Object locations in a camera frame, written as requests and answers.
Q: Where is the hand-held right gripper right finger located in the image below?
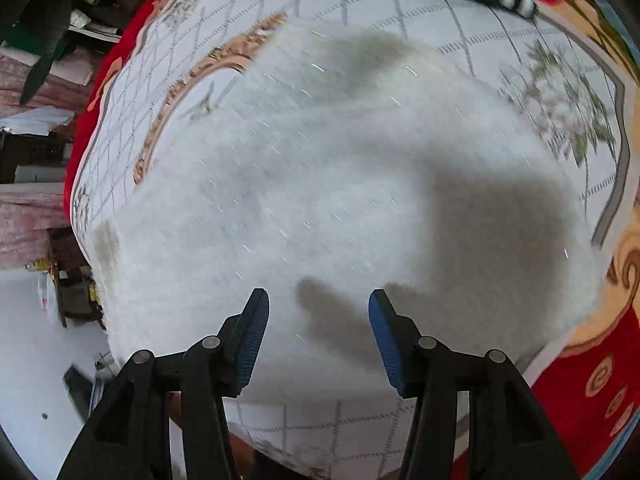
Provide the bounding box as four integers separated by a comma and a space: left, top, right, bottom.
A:
367, 288, 581, 480

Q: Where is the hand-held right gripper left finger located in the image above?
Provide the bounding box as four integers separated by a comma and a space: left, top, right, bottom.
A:
56, 287, 271, 480

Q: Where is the white knitted jacket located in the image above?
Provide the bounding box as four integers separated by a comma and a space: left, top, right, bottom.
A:
87, 22, 608, 406

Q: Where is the cardboard box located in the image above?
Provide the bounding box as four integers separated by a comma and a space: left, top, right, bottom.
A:
49, 230, 107, 329

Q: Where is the red floral blanket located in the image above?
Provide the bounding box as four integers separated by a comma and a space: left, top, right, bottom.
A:
62, 0, 640, 480

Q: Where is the white plastic bag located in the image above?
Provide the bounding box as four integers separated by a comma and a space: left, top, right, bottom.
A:
37, 275, 57, 317

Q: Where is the pink patterned cloth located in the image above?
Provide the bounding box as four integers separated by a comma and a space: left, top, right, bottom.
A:
0, 184, 72, 272

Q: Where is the white paper sheet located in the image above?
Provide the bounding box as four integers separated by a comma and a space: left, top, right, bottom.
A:
0, 106, 76, 137

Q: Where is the white checked floral cloth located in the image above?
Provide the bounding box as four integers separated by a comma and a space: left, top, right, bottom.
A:
70, 0, 636, 480

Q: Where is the hanging green garment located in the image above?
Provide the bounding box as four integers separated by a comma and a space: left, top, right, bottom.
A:
0, 0, 86, 106

